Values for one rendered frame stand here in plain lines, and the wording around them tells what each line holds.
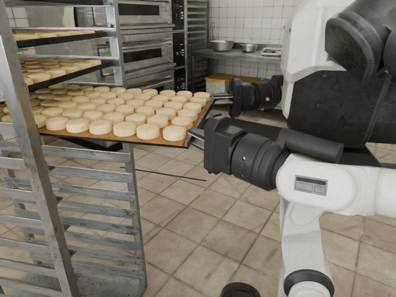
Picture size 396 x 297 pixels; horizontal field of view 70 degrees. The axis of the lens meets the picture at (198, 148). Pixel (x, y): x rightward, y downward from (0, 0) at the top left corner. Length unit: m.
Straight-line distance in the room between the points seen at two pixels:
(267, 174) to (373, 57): 0.22
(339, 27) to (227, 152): 0.26
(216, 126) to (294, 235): 0.43
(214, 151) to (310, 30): 0.28
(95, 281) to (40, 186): 1.00
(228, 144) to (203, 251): 1.47
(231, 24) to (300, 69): 4.47
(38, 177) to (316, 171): 0.58
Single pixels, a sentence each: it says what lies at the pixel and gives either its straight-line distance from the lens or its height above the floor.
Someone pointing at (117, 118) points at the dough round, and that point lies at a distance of 0.70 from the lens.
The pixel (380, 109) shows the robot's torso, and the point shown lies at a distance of 0.68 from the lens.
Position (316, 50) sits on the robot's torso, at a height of 1.31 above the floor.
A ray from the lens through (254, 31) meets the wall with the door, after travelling 4.87.
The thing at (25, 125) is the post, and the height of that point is 1.17.
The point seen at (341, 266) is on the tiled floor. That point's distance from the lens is 2.05.
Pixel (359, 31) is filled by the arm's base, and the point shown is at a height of 1.35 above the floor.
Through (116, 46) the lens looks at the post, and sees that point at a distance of 1.03.
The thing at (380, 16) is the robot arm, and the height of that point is 1.37.
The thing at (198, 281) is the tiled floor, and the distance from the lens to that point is 1.78.
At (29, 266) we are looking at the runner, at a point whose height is 0.70.
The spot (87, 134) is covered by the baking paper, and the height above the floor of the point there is 1.13.
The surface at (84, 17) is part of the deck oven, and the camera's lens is 2.89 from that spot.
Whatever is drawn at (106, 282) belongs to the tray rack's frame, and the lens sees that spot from 1.65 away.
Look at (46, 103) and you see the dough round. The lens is 0.89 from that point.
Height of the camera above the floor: 1.37
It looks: 25 degrees down
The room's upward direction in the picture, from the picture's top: straight up
